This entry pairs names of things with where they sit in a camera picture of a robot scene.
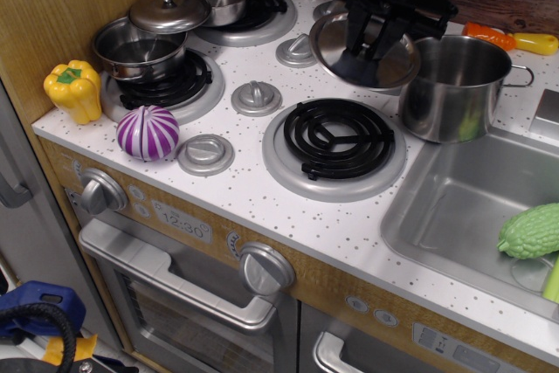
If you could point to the orange toy carrot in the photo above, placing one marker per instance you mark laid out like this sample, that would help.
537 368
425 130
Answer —
490 35

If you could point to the left grey oven dial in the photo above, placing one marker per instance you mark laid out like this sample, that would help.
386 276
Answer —
101 192

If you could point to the steel lid on pan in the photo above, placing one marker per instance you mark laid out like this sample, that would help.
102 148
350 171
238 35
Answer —
169 16

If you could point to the grey stove knob front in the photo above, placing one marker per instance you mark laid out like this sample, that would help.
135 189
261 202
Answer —
205 155

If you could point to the grey oven dial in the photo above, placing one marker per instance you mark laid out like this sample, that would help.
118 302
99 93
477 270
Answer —
263 270
101 192

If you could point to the grey sink basin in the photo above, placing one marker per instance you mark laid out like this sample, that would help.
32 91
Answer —
448 213

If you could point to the purple striped toy onion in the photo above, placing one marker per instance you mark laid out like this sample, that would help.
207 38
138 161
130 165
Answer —
148 133

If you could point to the front left black burner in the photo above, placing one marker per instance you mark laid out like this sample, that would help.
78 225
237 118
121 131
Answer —
189 93

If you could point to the blue device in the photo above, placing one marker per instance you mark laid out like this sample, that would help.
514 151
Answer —
43 309

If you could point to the back left black burner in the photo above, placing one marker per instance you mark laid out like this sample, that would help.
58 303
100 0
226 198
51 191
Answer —
264 21

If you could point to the grey dishwasher handle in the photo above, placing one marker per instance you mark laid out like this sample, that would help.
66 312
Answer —
327 354

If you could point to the grey fridge handle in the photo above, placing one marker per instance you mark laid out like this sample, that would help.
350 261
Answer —
16 174

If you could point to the black burner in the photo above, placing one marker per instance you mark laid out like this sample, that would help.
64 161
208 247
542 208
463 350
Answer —
334 150
264 21
189 93

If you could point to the light green toy piece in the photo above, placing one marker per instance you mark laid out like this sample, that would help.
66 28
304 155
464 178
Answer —
551 287

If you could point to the grey faucet base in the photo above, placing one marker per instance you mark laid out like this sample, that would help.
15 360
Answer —
544 125

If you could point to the grey stove knob far back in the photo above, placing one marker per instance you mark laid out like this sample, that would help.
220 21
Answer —
331 7

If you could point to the yellow toy squash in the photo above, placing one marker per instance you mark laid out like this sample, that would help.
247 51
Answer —
538 43

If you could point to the front right black burner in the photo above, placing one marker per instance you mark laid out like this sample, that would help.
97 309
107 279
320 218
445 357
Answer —
334 150

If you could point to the tall steel pot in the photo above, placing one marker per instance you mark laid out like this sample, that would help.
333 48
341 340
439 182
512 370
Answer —
455 93

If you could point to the right grey oven dial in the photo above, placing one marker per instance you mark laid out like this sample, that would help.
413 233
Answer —
263 270

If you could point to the grey stove knob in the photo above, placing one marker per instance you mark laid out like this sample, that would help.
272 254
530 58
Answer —
331 7
256 98
296 52
205 155

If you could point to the steel pot lid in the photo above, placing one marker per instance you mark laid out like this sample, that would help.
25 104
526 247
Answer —
398 67

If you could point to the steel pan front left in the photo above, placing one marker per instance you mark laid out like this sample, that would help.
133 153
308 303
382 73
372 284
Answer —
130 54

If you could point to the grey stove knob middle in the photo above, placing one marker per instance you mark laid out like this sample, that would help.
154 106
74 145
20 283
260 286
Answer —
256 98

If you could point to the green toy bitter gourd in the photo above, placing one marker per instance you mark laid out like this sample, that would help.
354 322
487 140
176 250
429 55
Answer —
530 234

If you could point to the yellow toy bell pepper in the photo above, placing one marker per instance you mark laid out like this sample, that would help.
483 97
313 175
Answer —
75 89

